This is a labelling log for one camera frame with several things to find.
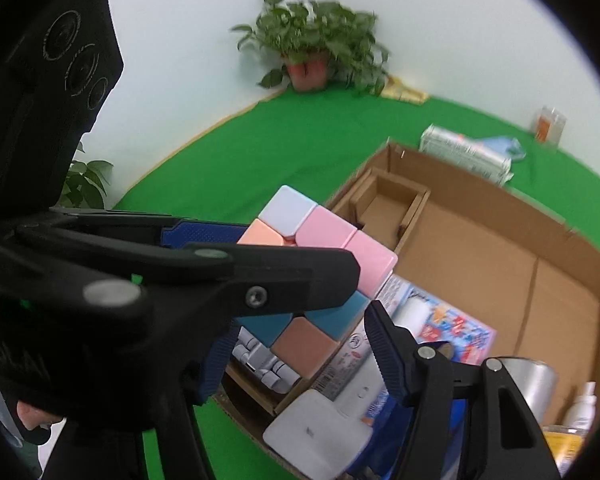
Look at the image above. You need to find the white plastic bottle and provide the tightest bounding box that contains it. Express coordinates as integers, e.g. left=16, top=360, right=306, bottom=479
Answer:
left=562, top=381, right=597, bottom=433

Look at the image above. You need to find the yellow cloth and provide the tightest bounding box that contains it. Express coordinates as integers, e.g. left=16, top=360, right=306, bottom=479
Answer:
left=380, top=75, right=429, bottom=106

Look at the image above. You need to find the small glass jar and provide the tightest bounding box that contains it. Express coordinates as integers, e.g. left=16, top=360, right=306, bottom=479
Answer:
left=532, top=106, right=567, bottom=149

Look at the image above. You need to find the large leafy plant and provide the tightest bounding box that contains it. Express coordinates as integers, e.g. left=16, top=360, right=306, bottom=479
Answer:
left=62, top=142, right=115, bottom=210

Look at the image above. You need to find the silver metal can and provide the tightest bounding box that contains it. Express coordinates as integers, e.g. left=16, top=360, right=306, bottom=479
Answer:
left=500, top=357, right=559, bottom=426

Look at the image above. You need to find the white handheld fan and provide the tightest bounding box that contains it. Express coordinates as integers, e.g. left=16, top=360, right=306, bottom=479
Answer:
left=262, top=355, right=382, bottom=480

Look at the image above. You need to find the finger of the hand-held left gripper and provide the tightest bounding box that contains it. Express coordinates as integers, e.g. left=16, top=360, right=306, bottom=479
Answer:
left=19, top=210, right=252, bottom=272
left=139, top=244, right=362, bottom=320

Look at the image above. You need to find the person's left hand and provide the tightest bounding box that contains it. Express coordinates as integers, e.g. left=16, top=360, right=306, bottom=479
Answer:
left=16, top=402, right=57, bottom=433

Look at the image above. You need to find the small potted plant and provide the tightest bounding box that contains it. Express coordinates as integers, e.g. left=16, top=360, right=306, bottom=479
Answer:
left=231, top=0, right=391, bottom=97

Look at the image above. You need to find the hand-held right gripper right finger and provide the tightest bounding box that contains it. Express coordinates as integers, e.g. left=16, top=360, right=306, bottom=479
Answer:
left=364, top=300, right=563, bottom=480

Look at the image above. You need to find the pastel puzzle cube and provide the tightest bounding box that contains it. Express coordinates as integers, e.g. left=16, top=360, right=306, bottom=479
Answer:
left=237, top=185, right=399, bottom=380

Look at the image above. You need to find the yellow tape roll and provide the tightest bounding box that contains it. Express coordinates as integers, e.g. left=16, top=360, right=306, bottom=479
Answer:
left=542, top=425, right=589, bottom=472

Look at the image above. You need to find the colourful printed flat box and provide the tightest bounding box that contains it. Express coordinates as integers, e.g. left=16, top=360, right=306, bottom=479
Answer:
left=310, top=275, right=497, bottom=461

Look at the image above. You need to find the blue plastic bag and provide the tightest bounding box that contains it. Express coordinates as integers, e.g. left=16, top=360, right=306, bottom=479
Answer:
left=480, top=136, right=527, bottom=162

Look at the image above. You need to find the brown cardboard box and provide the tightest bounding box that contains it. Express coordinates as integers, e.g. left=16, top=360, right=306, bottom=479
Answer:
left=212, top=140, right=600, bottom=480

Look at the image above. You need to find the green tablecloth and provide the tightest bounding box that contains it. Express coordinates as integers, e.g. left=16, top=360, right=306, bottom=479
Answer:
left=112, top=85, right=600, bottom=480

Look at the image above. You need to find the white wrapped package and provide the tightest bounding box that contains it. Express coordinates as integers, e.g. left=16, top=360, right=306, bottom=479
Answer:
left=420, top=124, right=514, bottom=187

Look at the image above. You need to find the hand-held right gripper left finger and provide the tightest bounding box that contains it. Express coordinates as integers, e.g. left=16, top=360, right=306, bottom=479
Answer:
left=42, top=327, right=241, bottom=480

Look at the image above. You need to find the person's left forearm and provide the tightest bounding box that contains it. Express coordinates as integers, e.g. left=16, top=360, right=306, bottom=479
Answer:
left=0, top=385, right=43, bottom=480

